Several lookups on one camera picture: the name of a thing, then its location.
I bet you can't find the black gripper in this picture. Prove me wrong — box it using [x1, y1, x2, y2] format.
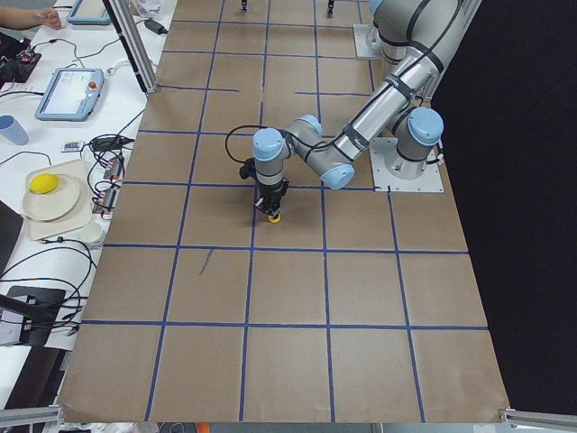
[253, 179, 289, 218]

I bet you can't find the yellow push button switch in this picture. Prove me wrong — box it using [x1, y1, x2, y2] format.
[268, 214, 281, 224]

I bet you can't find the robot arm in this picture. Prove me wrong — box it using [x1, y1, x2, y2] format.
[241, 1, 465, 220]

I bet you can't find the black device on stand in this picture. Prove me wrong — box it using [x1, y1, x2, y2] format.
[1, 285, 66, 347]

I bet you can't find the person's hand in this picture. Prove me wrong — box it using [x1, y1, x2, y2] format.
[33, 8, 62, 30]

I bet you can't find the brown paper table cover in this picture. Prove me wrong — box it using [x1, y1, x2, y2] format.
[59, 1, 508, 423]

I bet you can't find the white paper cup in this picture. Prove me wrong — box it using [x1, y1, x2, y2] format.
[80, 223, 106, 248]

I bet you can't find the beige rectangular tray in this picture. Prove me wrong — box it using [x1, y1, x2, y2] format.
[22, 159, 92, 241]

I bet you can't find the black power adapter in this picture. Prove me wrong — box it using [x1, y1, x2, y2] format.
[144, 18, 168, 35]

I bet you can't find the small colourful card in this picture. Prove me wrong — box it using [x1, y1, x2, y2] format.
[60, 141, 85, 153]

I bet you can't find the beige round plate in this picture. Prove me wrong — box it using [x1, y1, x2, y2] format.
[23, 174, 80, 221]

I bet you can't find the near teach pendant tablet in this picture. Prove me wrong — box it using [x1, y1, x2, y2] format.
[35, 68, 105, 122]

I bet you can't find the teach pendant tablet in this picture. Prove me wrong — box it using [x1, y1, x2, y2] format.
[67, 0, 111, 25]
[35, 68, 105, 122]

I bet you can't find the yellow lemon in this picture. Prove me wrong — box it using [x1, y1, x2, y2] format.
[29, 173, 60, 195]

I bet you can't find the far teach pendant tablet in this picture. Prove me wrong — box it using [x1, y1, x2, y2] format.
[67, 0, 111, 25]

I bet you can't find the light blue plastic cup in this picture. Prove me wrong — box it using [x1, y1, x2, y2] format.
[0, 115, 29, 145]

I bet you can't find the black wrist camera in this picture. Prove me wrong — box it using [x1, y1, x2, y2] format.
[239, 158, 257, 180]

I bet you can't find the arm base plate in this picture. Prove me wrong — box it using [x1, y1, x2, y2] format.
[369, 137, 444, 193]
[353, 24, 384, 60]

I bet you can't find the aluminium frame post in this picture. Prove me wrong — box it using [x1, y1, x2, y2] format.
[103, 0, 158, 95]

